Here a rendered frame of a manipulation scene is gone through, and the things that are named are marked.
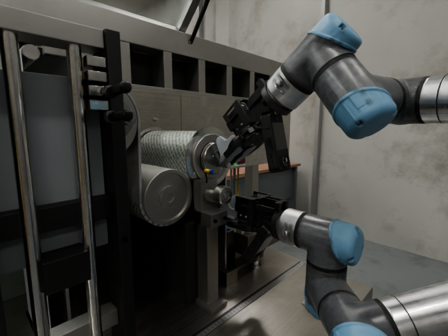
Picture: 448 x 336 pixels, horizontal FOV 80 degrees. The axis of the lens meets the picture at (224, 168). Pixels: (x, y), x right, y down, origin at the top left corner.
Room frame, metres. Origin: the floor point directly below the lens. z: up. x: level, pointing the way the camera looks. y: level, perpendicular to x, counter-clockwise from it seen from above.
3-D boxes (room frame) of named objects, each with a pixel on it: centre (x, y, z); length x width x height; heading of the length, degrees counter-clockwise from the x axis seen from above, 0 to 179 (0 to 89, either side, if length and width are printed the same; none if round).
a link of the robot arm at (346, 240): (0.49, -0.20, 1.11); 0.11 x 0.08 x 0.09; 45
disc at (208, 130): (0.64, 0.03, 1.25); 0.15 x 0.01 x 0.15; 135
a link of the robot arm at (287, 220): (0.54, -0.15, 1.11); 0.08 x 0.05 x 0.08; 135
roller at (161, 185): (0.64, 0.20, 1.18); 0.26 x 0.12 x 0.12; 45
